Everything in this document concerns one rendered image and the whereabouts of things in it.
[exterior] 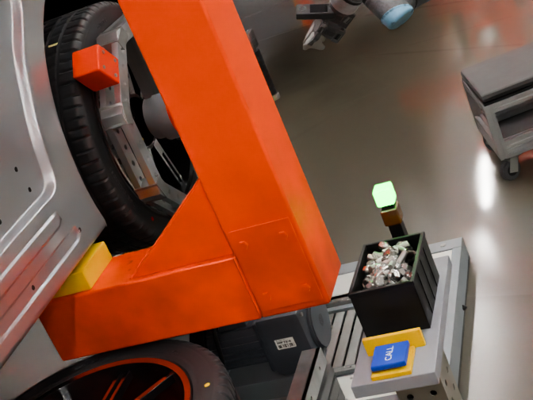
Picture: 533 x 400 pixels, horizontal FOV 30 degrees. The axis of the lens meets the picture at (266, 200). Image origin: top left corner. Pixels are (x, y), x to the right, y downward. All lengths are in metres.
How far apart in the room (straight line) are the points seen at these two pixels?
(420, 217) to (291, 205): 1.54
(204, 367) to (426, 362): 0.48
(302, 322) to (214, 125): 0.64
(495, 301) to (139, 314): 1.11
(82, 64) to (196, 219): 0.52
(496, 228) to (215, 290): 1.36
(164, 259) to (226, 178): 0.26
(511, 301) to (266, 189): 1.10
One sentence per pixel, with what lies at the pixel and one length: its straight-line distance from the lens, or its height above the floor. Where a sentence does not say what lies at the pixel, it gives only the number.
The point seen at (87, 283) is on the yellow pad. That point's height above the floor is 0.70.
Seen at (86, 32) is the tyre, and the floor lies 1.14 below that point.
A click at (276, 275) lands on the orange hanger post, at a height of 0.62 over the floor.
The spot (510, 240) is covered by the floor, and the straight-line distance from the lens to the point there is 3.19.
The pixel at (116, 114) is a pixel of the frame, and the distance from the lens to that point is 2.40.
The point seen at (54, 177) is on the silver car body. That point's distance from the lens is 2.25.
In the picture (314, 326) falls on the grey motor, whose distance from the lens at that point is 2.43.
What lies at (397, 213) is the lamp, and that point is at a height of 0.60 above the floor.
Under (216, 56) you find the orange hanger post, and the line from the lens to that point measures 1.91.
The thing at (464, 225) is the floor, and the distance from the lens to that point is 3.36.
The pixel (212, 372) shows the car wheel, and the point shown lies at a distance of 2.10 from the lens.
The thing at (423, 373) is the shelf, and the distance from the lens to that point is 1.92.
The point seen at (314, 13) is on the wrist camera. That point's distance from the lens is 3.01.
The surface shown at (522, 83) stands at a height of 0.33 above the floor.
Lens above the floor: 1.52
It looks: 22 degrees down
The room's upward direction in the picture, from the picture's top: 23 degrees counter-clockwise
